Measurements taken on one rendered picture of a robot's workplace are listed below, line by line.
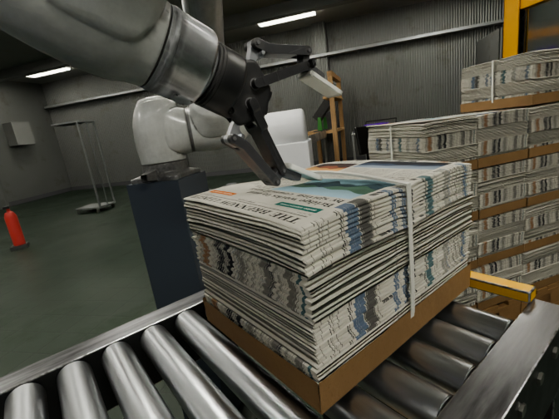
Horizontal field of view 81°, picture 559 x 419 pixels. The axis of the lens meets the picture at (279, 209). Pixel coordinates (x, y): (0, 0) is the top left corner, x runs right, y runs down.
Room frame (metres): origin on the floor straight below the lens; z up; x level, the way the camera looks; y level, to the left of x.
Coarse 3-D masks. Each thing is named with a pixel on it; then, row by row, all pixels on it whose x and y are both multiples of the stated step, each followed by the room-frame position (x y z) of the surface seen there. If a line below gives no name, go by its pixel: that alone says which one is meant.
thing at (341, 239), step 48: (240, 192) 0.49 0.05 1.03; (288, 192) 0.45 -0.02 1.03; (336, 192) 0.42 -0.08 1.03; (384, 192) 0.38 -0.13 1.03; (240, 240) 0.39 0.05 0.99; (288, 240) 0.32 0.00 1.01; (336, 240) 0.33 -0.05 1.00; (384, 240) 0.38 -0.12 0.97; (240, 288) 0.42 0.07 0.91; (288, 288) 0.34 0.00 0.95; (336, 288) 0.32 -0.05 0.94; (384, 288) 0.38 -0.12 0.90; (288, 336) 0.34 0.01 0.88; (336, 336) 0.32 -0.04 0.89
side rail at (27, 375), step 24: (168, 312) 0.59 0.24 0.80; (96, 336) 0.54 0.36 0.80; (120, 336) 0.52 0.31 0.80; (48, 360) 0.48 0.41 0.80; (72, 360) 0.47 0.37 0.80; (96, 360) 0.49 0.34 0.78; (144, 360) 0.53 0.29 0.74; (0, 384) 0.44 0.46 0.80; (48, 384) 0.45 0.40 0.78; (0, 408) 0.41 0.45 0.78; (48, 408) 0.44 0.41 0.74
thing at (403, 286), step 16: (336, 176) 0.54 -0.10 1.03; (400, 192) 0.41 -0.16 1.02; (416, 192) 0.42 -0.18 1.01; (400, 208) 0.40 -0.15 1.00; (416, 208) 0.42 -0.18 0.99; (400, 224) 0.40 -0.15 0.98; (416, 224) 0.42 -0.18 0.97; (400, 240) 0.40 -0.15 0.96; (416, 240) 0.42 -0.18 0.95; (400, 256) 0.40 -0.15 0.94; (416, 256) 0.42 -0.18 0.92; (400, 272) 0.41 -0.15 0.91; (416, 272) 0.43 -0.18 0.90; (400, 288) 0.40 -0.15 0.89; (416, 288) 0.43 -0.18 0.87; (400, 304) 0.40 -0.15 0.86; (416, 304) 0.42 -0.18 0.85
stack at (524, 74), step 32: (480, 64) 1.72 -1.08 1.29; (512, 64) 1.56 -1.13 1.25; (544, 64) 1.49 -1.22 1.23; (480, 96) 1.71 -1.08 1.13; (512, 96) 1.55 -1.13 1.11; (544, 128) 1.49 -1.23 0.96; (544, 160) 1.50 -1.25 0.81; (544, 192) 1.50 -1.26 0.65; (544, 224) 1.51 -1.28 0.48; (544, 256) 1.51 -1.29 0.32; (544, 288) 1.51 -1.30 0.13
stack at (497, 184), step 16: (480, 176) 1.39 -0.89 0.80; (496, 176) 1.42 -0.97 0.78; (512, 176) 1.45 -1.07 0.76; (480, 192) 1.39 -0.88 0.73; (496, 192) 1.41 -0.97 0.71; (512, 192) 1.44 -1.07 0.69; (480, 208) 1.39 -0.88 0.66; (480, 224) 1.38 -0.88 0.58; (496, 224) 1.42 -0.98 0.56; (512, 224) 1.45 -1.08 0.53; (480, 240) 1.39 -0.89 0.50; (496, 240) 1.41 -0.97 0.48; (512, 240) 1.44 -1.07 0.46; (480, 256) 1.39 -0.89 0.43; (512, 256) 1.45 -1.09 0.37; (480, 272) 1.39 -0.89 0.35; (496, 272) 1.42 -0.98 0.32; (512, 272) 1.44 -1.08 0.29; (496, 304) 1.42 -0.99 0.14; (512, 304) 1.45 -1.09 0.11
